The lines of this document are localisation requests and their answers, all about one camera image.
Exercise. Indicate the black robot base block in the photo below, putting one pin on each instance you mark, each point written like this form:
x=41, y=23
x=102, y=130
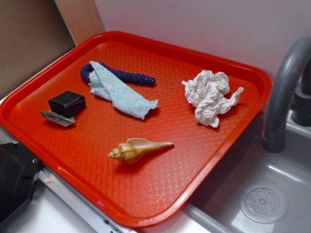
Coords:
x=19, y=171

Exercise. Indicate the tan spiral conch shell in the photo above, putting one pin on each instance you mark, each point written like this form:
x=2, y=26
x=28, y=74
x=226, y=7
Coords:
x=135, y=149

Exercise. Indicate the red plastic tray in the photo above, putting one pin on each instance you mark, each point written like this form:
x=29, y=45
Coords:
x=150, y=191

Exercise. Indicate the crumpled white paper towel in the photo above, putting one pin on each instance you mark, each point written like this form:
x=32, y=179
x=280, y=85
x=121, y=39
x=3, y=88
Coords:
x=206, y=92

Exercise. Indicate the light blue cloth rag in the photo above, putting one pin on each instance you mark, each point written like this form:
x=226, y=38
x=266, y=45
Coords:
x=108, y=86

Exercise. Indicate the black square block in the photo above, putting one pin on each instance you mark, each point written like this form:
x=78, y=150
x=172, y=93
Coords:
x=67, y=104

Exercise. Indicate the brown dried seed pod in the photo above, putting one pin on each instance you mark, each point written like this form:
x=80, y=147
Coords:
x=57, y=118

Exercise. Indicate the grey plastic faucet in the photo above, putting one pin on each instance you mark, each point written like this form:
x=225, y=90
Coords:
x=282, y=95

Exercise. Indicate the grey plastic sink basin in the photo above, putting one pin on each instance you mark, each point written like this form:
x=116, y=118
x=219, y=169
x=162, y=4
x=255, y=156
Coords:
x=215, y=204

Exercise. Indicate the sink drain strainer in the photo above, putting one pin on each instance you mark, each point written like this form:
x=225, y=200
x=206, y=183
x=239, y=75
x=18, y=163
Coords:
x=263, y=204

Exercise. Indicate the brown cardboard panel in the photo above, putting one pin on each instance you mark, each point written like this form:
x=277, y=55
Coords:
x=34, y=33

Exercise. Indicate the dark grey faucet handle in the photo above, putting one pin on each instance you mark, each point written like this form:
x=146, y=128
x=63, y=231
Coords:
x=302, y=98

